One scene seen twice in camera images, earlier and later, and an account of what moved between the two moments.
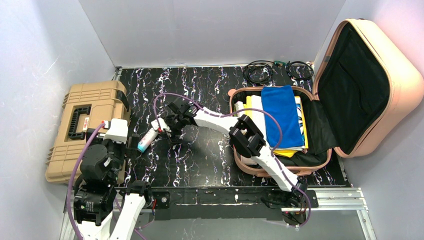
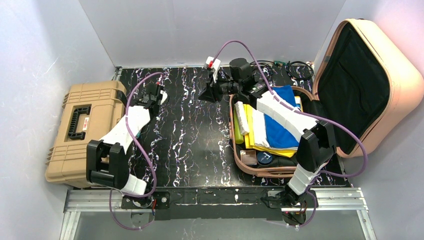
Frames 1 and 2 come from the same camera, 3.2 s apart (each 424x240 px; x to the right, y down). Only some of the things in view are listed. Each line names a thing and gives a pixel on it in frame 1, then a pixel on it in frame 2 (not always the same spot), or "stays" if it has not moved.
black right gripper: (171, 126) to (216, 90)
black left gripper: (133, 141) to (151, 97)
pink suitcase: (364, 89) stays
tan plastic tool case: (85, 106) stays
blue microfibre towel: (279, 101) stays
